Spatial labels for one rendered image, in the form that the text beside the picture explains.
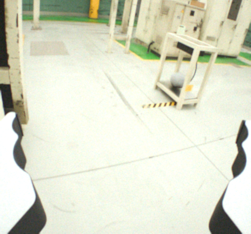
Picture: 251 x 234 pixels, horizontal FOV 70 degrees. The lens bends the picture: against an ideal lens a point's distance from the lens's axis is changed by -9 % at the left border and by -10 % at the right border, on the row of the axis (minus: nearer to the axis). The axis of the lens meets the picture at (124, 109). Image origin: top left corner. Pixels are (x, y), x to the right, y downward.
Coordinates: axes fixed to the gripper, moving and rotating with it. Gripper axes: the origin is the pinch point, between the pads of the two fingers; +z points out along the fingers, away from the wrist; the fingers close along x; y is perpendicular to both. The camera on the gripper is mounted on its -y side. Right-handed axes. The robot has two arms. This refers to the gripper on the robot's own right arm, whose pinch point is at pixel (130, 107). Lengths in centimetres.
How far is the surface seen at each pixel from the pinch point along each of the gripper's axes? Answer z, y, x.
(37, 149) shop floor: 97, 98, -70
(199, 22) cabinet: 444, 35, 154
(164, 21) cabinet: 430, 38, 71
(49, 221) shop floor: 41, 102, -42
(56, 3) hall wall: 908, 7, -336
